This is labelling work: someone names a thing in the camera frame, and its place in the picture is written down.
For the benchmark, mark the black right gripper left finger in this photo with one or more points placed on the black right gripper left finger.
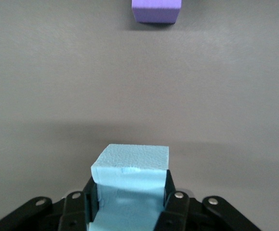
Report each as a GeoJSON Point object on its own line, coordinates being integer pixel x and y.
{"type": "Point", "coordinates": [74, 209]}

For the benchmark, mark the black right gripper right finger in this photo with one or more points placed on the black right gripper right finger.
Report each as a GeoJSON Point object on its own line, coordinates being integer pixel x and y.
{"type": "Point", "coordinates": [182, 211]}

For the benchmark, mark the light blue foam block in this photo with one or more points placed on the light blue foam block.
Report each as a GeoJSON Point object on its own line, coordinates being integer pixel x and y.
{"type": "Point", "coordinates": [129, 158]}

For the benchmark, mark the purple foam block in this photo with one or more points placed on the purple foam block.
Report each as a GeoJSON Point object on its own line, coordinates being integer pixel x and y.
{"type": "Point", "coordinates": [156, 12]}

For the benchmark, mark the dark grey table mat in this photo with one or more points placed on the dark grey table mat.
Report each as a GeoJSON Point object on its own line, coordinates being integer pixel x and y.
{"type": "Point", "coordinates": [57, 84]}

